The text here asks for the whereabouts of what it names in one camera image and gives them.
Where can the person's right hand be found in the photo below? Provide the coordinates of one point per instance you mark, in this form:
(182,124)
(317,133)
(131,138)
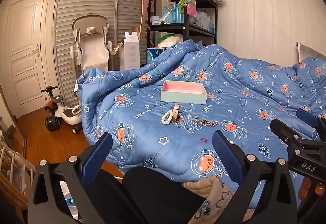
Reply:
(319,188)

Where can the white slatted rack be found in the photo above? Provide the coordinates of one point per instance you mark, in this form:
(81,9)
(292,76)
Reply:
(12,162)

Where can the white plastic basket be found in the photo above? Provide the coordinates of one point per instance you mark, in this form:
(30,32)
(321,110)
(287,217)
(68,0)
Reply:
(203,21)

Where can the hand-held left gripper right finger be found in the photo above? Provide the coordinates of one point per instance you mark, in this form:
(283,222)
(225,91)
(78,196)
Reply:
(225,157)

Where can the rose gold wristwatch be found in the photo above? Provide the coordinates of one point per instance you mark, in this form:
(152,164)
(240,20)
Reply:
(175,112)

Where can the person's black trousers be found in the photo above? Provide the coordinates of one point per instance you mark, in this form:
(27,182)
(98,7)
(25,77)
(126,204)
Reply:
(152,193)

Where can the white baby high chair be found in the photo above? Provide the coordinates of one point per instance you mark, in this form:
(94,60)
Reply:
(93,48)

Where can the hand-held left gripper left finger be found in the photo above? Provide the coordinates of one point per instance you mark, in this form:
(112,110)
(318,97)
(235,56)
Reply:
(98,155)

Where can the grey bed guard rail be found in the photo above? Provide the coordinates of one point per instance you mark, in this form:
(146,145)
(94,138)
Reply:
(310,50)

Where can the cream panelled door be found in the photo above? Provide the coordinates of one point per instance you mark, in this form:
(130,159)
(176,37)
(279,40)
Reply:
(25,35)

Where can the black metal shelf rack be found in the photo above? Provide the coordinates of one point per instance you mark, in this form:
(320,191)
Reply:
(186,22)

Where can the white ride-on toy car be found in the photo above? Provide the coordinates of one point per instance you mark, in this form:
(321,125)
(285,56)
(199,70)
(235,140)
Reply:
(66,114)

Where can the blue astronaut bear printed blanket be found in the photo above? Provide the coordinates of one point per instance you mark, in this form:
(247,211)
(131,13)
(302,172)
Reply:
(152,124)

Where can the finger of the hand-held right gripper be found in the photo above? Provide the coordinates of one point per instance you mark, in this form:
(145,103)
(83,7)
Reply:
(305,115)
(282,131)

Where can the pack of blue bottles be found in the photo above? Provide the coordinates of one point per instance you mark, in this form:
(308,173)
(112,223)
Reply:
(173,15)

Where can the mint box with pink lining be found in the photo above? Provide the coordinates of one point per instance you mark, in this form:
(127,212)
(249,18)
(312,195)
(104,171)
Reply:
(183,98)

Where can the beige quilted printed jacket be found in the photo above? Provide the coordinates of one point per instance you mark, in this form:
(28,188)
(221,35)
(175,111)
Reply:
(203,185)

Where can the tall white carton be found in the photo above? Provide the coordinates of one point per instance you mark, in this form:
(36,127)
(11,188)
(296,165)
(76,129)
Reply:
(130,53)

